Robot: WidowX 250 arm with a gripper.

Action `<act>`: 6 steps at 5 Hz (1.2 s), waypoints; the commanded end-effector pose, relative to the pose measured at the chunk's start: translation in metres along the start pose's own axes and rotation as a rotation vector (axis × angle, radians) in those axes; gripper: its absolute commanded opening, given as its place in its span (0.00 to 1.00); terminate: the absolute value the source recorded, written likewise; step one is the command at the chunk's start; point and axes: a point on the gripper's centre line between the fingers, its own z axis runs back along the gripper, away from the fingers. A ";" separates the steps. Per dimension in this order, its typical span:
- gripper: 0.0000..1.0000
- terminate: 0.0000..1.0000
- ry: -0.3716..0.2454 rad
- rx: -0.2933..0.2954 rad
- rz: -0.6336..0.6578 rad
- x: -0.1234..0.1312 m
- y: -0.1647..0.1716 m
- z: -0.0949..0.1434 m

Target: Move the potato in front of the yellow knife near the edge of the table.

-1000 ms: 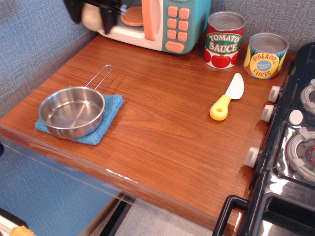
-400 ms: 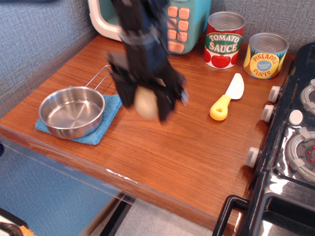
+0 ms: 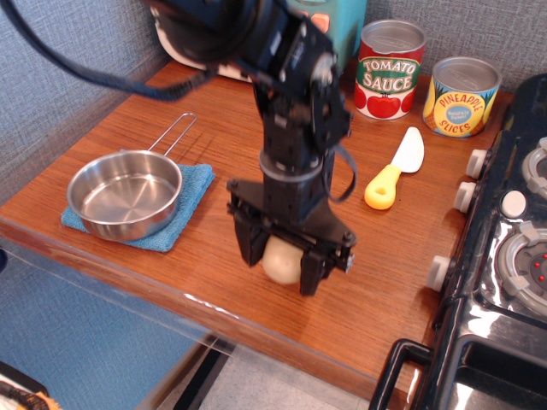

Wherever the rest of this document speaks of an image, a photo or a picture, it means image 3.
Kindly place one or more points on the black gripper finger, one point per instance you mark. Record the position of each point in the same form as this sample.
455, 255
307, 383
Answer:
252, 233
316, 265

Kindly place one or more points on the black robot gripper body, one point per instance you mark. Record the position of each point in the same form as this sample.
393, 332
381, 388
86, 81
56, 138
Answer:
297, 201

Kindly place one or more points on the pale toy potato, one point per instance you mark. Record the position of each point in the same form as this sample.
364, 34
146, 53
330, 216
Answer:
281, 261

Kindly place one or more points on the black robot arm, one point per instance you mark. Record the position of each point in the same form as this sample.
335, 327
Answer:
293, 69

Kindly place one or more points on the small stainless steel pan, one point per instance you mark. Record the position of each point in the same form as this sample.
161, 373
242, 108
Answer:
129, 194

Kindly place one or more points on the blue folded cloth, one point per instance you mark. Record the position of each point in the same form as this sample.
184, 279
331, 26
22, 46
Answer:
197, 180

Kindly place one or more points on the tomato sauce can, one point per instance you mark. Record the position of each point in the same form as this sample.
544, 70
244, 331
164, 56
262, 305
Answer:
388, 68

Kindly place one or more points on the teal toy microwave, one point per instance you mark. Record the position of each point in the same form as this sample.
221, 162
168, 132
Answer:
341, 21

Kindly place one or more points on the black toy stove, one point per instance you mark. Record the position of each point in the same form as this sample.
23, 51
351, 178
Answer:
489, 345

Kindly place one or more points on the pineapple slices can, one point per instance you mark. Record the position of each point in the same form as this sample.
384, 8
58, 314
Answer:
461, 95

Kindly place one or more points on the orange object at corner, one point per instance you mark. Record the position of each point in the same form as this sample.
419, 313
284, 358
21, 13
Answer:
28, 400

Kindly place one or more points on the yellow handled toy knife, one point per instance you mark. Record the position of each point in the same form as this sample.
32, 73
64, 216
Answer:
381, 191

